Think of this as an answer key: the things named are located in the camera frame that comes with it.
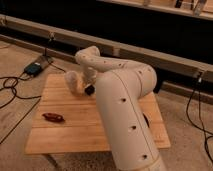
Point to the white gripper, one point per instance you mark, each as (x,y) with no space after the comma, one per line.
(89,76)

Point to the black eraser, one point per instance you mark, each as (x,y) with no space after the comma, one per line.
(89,90)

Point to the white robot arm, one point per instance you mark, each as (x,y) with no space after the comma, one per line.
(119,84)

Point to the wooden table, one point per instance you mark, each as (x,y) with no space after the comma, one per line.
(81,130)

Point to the red-brown chili pepper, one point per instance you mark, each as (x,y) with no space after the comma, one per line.
(53,117)

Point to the black power adapter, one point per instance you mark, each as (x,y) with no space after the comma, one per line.
(33,69)

